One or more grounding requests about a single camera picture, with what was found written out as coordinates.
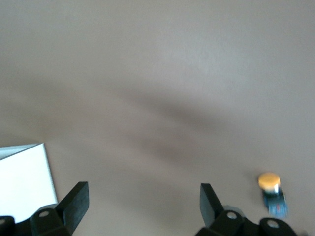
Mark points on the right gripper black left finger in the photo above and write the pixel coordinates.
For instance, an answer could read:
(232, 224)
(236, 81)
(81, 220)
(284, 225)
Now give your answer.
(71, 209)

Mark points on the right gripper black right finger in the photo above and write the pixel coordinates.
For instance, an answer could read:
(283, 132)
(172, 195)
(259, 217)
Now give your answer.
(214, 216)

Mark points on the yellow push button blue block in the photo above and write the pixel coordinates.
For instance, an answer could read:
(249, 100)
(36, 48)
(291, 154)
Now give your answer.
(269, 180)

